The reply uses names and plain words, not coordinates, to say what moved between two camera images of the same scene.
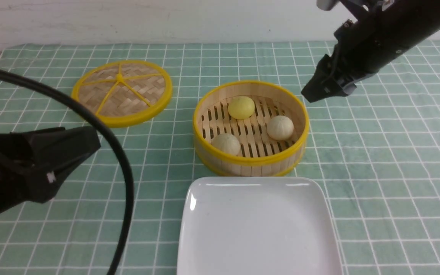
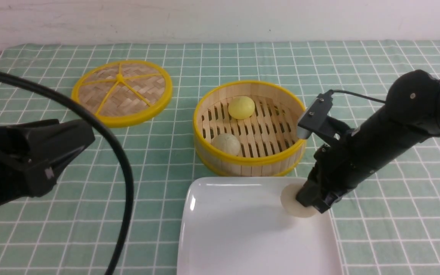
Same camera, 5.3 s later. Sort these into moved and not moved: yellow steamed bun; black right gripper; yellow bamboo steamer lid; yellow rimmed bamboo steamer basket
Moved: black right gripper
Not moved: yellow bamboo steamer lid; yellow steamed bun; yellow rimmed bamboo steamer basket
